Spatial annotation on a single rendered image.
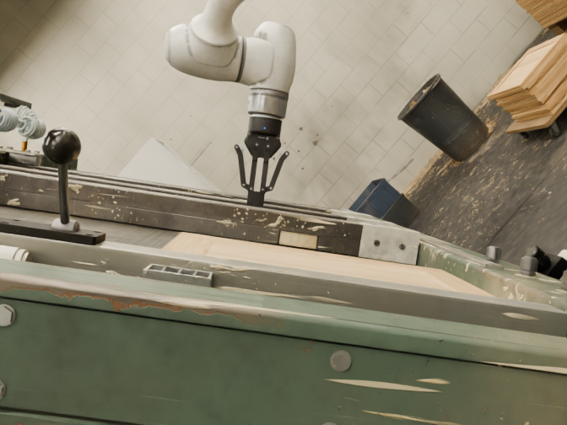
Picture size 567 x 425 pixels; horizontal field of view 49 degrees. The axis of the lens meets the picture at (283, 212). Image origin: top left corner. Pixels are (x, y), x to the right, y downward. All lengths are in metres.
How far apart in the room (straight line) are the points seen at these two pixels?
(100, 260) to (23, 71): 5.98
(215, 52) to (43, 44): 5.33
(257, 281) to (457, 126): 4.76
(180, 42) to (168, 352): 0.99
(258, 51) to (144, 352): 1.02
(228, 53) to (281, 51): 0.12
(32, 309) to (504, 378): 0.33
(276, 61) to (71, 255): 0.82
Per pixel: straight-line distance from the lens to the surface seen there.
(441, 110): 5.33
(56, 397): 0.47
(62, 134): 0.66
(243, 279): 0.68
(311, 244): 1.32
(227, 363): 0.44
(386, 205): 5.30
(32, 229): 0.71
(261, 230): 1.30
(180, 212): 1.31
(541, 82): 4.14
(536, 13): 6.16
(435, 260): 1.24
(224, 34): 1.35
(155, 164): 4.84
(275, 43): 1.40
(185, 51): 1.36
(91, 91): 6.43
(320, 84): 6.31
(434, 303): 0.71
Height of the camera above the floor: 1.27
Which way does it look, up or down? 4 degrees down
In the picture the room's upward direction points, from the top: 49 degrees counter-clockwise
